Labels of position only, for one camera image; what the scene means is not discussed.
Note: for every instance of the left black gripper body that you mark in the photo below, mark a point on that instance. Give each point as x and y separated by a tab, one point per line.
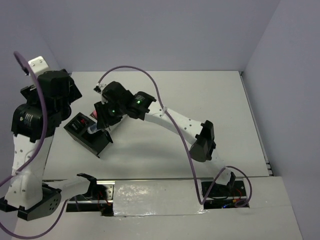
67	109

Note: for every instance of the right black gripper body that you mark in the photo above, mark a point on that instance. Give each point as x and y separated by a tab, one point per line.
115	110

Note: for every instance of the pink capped marker bottle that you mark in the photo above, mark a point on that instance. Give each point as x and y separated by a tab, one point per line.
95	113

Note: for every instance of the blue capped pen pack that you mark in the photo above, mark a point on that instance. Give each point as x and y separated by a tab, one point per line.
92	129

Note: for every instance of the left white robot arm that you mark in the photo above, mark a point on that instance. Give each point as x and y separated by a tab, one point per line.
34	123

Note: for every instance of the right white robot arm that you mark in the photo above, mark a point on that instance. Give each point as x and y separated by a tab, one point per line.
200	135

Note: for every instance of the white mesh organizer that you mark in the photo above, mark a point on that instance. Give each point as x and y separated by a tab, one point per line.
109	128

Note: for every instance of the black mesh organizer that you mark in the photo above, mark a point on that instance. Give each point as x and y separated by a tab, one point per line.
95	143

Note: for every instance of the silver foil cover plate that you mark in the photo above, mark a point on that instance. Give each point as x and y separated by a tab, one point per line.
155	198

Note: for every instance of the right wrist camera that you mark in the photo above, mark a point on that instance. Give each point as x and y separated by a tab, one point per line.
99	88

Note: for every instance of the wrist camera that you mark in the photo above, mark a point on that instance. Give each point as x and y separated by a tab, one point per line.
38	66
99	88

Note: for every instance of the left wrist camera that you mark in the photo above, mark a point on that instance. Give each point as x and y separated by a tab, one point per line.
38	66

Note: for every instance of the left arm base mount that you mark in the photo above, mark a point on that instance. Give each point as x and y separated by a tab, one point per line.
97	198

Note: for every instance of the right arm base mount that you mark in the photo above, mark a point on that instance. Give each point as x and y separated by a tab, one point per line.
222	197

